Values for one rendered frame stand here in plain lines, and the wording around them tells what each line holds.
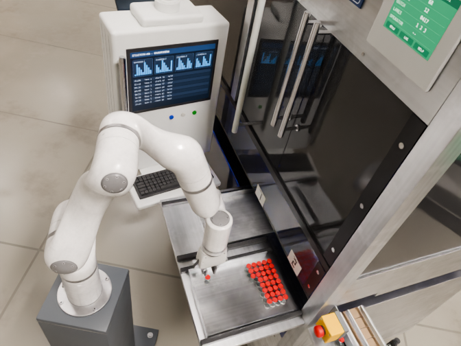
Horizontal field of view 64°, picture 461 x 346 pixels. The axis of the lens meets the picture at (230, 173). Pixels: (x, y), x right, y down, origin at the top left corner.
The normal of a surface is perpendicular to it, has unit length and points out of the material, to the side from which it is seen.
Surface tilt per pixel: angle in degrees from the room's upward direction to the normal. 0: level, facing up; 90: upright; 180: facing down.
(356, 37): 90
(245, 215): 0
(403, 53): 90
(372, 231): 90
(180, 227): 0
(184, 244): 0
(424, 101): 90
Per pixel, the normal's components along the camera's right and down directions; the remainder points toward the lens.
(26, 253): 0.15, -0.69
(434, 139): -0.93, 0.14
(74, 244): 0.40, 0.37
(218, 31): 0.47, 0.69
